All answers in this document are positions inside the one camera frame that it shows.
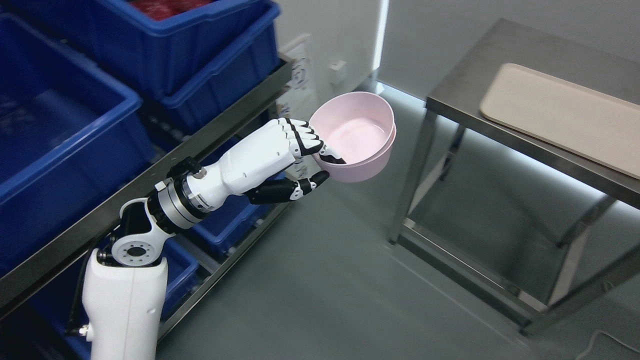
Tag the white printed sign board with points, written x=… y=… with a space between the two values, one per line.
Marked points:
x=298 y=97

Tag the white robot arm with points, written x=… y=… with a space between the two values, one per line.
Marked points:
x=123 y=286

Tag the blue bin under upper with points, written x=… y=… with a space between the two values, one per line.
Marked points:
x=232 y=74

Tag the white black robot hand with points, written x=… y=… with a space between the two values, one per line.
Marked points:
x=247 y=167

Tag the beige plastic tray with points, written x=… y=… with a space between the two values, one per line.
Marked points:
x=599 y=127

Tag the blue bin lower shelf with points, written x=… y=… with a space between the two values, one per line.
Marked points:
x=221 y=232

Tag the blue bin upper back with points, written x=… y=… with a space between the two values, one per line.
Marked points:
x=156 y=57

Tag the white wall socket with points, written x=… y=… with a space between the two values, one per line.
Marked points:
x=337 y=72

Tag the pink bowl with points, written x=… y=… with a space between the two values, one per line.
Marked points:
x=358 y=125
x=356 y=173

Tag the stainless steel table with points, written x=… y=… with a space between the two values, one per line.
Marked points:
x=503 y=214

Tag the large blue bin front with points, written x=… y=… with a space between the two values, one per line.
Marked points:
x=70 y=137

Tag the blue bin bottom left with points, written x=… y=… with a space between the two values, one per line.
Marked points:
x=55 y=301

